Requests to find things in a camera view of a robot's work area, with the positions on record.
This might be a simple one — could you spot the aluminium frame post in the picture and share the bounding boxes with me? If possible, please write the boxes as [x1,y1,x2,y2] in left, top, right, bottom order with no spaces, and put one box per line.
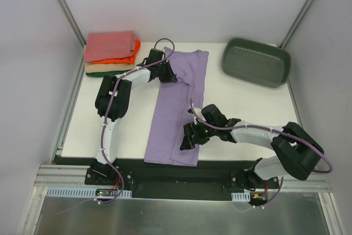
[279,0,315,49]
[41,0,86,46]

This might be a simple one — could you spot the pink folded t-shirt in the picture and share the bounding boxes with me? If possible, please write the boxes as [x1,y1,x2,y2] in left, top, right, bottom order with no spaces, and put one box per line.
[84,31,137,63]

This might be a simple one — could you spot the white cable duct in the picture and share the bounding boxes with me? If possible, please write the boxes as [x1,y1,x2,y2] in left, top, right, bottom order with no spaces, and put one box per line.
[231,191,251,203]
[46,187,119,199]

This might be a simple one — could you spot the orange folded t-shirt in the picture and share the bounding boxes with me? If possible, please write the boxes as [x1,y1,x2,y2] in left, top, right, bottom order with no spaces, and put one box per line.
[91,39,141,64]

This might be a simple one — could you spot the grey plastic bin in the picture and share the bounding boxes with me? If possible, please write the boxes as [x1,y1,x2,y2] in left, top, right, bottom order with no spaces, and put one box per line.
[221,37,292,89]

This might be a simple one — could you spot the green folded t-shirt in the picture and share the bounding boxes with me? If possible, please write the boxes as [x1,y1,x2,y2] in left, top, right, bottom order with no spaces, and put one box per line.
[85,70,129,78]

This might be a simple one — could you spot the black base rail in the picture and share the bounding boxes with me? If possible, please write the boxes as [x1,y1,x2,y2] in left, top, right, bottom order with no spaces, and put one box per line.
[49,155,316,201]

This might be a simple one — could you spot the beige folded t-shirt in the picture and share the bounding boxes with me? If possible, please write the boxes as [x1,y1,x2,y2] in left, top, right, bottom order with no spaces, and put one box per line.
[84,63,135,73]

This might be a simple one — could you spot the right white cable duct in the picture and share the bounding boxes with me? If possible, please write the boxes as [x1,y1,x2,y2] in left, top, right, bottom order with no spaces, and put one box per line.
[231,191,251,203]

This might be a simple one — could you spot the right aluminium frame post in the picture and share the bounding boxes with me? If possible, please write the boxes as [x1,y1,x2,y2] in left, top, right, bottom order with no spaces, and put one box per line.
[279,0,315,49]

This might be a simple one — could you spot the left aluminium frame post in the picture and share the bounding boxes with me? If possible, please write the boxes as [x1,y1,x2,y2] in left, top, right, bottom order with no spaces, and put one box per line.
[41,0,86,46]

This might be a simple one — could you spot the left white cable duct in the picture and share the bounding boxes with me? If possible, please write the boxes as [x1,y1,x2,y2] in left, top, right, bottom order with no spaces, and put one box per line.
[46,187,119,199]

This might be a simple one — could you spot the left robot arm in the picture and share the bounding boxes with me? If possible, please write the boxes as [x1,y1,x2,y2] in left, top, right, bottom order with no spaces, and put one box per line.
[90,48,177,185]

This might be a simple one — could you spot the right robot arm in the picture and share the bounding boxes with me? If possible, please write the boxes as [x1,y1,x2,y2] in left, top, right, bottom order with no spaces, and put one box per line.
[180,104,324,189]

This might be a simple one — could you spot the purple t-shirt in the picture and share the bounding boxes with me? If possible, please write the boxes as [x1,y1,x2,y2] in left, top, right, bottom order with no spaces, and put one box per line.
[144,50,209,167]

